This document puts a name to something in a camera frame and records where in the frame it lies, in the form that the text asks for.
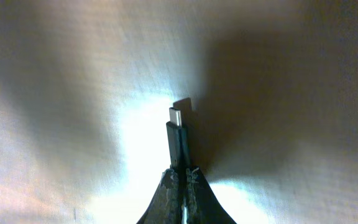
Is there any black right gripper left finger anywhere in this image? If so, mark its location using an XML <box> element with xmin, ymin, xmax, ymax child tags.
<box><xmin>137</xmin><ymin>169</ymin><xmax>182</xmax><ymax>224</ymax></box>

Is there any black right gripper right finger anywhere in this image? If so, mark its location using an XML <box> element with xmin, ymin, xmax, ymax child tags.
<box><xmin>185</xmin><ymin>167</ymin><xmax>236</xmax><ymax>224</ymax></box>

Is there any black USB-C charging cable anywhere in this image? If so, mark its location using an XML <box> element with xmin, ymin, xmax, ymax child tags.
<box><xmin>165</xmin><ymin>106</ymin><xmax>192</xmax><ymax>175</ymax></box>

